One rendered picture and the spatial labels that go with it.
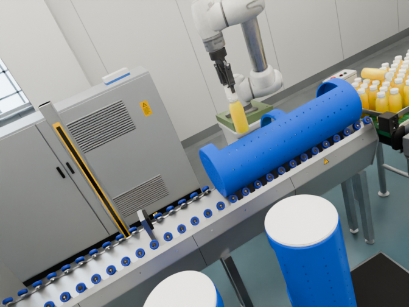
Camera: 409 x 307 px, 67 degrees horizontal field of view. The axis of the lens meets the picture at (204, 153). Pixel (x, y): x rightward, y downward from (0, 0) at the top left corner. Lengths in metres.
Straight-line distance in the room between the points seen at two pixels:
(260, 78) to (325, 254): 1.25
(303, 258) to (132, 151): 2.18
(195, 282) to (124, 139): 2.04
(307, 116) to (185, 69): 2.87
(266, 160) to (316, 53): 3.88
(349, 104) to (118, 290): 1.48
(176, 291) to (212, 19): 1.04
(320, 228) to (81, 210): 2.51
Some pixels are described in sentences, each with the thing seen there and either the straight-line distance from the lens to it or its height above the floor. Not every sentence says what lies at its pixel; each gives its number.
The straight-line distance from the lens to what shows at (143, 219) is 1.54.
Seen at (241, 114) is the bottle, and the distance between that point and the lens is 1.46.
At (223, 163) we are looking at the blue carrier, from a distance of 1.47.
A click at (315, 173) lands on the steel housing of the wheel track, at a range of 1.80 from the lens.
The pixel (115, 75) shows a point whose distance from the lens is 3.05.
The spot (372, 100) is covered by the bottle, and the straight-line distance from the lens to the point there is 2.12.
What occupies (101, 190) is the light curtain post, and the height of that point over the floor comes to 1.16.
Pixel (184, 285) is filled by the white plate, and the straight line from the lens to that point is 1.22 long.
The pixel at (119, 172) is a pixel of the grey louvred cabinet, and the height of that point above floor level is 0.68.
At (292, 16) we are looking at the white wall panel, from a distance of 5.01.
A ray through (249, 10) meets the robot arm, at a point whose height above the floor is 1.77.
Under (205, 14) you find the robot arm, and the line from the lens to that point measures 1.34.
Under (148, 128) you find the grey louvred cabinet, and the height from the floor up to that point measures 0.96.
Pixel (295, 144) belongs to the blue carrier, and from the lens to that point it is 1.63.
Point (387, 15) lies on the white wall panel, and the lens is 6.20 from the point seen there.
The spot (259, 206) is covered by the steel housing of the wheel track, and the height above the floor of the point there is 0.86.
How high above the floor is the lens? 1.91
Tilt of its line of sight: 27 degrees down
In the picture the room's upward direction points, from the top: 22 degrees counter-clockwise
